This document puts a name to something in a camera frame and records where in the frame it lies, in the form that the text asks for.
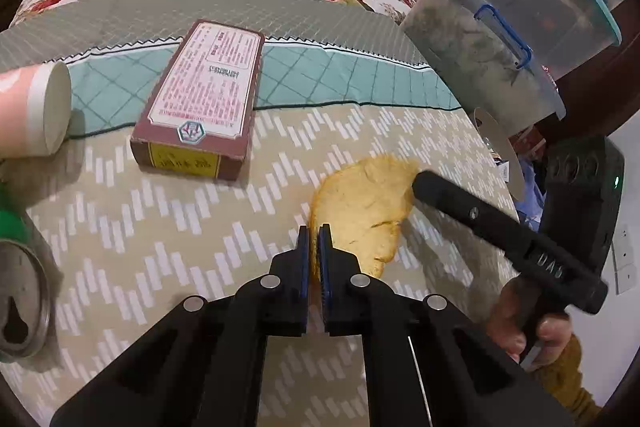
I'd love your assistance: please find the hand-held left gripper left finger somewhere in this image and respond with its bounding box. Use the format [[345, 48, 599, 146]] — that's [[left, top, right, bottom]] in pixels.
[[50, 224, 312, 427]]

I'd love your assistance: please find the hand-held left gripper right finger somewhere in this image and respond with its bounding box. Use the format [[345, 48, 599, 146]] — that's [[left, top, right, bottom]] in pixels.
[[317, 223, 576, 427]]

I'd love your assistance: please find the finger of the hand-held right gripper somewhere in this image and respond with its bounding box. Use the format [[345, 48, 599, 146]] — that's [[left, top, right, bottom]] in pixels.
[[411, 170, 526, 258]]

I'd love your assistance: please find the beige wastebasket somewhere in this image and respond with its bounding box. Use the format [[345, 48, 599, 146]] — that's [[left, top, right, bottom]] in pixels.
[[472, 107, 527, 200]]

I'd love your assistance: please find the brown yellow cardboard box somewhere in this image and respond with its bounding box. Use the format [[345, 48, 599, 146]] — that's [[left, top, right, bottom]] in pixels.
[[130, 19, 266, 182]]

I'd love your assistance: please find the crushed green can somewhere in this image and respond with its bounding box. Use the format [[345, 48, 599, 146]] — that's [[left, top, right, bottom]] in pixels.
[[0, 187, 53, 363]]

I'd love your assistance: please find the pink paper cup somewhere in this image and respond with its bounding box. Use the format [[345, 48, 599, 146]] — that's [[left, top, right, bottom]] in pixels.
[[0, 62, 73, 158]]

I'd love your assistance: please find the person's right forearm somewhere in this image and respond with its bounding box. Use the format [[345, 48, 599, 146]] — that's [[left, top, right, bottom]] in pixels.
[[535, 334, 603, 427]]

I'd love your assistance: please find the person's right hand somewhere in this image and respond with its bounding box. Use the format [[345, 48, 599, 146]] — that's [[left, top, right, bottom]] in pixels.
[[487, 278, 571, 363]]

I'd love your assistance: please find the orange plastic bag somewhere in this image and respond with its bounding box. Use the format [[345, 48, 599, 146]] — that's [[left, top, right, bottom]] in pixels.
[[515, 127, 548, 160]]

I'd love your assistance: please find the white wall socket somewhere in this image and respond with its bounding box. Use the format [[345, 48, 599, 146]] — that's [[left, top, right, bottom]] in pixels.
[[611, 227, 637, 295]]

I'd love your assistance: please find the clear storage box blue handle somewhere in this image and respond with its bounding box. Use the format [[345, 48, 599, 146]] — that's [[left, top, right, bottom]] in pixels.
[[401, 0, 567, 138]]

